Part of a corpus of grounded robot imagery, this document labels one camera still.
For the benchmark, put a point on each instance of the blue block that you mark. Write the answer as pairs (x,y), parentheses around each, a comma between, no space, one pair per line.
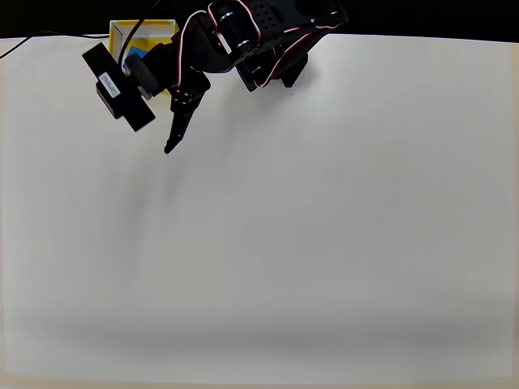
(135,52)

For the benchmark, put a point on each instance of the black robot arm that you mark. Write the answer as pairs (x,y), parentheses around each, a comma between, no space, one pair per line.
(284,24)

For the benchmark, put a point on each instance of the yellow open box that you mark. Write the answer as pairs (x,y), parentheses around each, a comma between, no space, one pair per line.
(156,30)

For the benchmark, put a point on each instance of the black bar webcam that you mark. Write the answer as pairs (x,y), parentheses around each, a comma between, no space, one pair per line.
(121,97)

